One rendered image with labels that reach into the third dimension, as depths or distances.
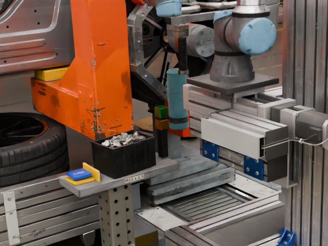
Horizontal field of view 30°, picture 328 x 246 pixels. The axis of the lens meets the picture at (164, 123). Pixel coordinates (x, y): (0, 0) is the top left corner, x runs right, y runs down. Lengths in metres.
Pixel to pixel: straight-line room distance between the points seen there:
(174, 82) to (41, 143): 0.61
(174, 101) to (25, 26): 0.74
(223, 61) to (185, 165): 1.05
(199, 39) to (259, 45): 0.76
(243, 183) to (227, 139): 1.29
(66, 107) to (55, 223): 0.49
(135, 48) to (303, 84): 0.86
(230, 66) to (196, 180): 1.07
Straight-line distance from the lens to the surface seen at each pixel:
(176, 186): 2.92
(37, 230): 2.52
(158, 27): 2.79
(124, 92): 2.42
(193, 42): 2.61
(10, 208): 2.43
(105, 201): 2.33
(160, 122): 2.36
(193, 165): 2.98
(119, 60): 2.39
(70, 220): 2.56
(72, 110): 2.59
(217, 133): 1.89
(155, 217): 2.79
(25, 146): 2.52
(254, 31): 1.86
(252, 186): 3.10
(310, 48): 1.99
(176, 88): 2.61
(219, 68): 2.03
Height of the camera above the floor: 1.27
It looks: 17 degrees down
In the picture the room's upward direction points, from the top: 3 degrees counter-clockwise
